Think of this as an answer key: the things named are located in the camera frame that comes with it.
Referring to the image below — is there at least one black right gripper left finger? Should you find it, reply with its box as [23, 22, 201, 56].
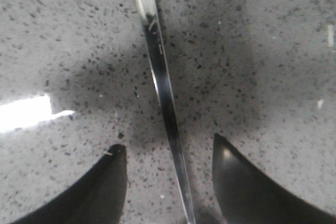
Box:
[15, 144, 127, 223]

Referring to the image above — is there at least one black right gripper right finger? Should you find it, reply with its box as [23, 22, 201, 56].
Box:
[212, 133, 335, 223]

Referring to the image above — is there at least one silver metal spoon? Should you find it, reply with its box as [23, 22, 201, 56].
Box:
[135, 0, 196, 223]

